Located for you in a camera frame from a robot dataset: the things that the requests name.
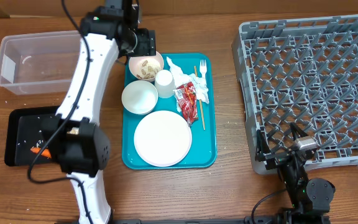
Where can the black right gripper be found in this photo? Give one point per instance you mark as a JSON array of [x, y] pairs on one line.
[[261, 152]]

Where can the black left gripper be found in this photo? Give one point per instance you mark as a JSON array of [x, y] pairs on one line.
[[147, 42]]

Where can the pink bowl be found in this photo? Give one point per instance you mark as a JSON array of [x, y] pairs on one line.
[[133, 61]]

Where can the white bowl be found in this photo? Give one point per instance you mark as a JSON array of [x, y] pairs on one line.
[[139, 97]]

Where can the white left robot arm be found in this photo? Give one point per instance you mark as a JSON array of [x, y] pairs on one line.
[[73, 136]]

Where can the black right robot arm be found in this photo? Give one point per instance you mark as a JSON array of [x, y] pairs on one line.
[[310, 198]]

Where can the grey dishwasher rack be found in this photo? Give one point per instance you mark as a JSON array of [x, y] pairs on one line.
[[302, 71]]

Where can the black food waste tray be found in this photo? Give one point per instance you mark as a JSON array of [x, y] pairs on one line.
[[24, 132]]

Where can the white upturned cup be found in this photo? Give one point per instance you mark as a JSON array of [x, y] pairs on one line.
[[164, 84]]

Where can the crumpled white napkin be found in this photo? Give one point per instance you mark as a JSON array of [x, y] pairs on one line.
[[181, 78]]

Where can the wooden chopstick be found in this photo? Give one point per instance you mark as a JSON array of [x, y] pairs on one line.
[[200, 102]]

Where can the teal plastic tray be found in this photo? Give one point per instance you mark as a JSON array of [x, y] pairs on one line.
[[203, 151]]

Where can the white plastic fork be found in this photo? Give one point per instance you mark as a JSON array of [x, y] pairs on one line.
[[203, 68]]

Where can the red snack wrapper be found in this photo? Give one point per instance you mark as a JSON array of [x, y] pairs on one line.
[[186, 99]]

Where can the pink plate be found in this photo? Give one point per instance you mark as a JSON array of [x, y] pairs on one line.
[[162, 138]]

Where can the clear plastic bin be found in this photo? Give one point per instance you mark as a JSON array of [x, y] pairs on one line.
[[39, 63]]

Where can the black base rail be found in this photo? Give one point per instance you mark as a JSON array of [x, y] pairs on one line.
[[246, 220]]

